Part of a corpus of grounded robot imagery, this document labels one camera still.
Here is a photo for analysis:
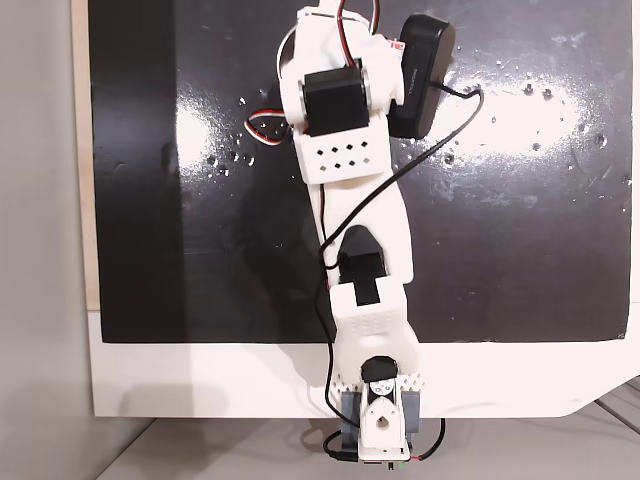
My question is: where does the black camera cable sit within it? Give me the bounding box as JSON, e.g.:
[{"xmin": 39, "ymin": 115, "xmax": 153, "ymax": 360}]
[{"xmin": 315, "ymin": 82, "xmax": 485, "ymax": 426}]

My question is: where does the black plug cable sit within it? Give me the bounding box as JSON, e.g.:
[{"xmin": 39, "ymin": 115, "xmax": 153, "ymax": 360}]
[{"xmin": 322, "ymin": 429, "xmax": 361, "ymax": 464}]

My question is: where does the pale wooden board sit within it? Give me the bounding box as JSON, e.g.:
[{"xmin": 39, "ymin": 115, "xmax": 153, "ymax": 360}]
[{"xmin": 71, "ymin": 0, "xmax": 104, "ymax": 312}]

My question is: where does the red white black servo wire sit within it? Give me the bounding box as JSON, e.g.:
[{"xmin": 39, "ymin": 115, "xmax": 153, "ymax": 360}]
[{"xmin": 243, "ymin": 108, "xmax": 294, "ymax": 149}]

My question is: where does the white table board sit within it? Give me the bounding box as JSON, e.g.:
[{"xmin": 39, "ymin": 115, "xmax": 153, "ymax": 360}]
[{"xmin": 87, "ymin": 309, "xmax": 640, "ymax": 419}]

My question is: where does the red black power wire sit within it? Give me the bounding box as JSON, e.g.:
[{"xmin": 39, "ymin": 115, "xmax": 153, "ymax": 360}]
[{"xmin": 409, "ymin": 417, "xmax": 446, "ymax": 464}]

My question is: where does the black glossy mat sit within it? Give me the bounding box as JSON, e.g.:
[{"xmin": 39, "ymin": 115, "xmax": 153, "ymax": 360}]
[{"xmin": 88, "ymin": 0, "xmax": 632, "ymax": 345}]

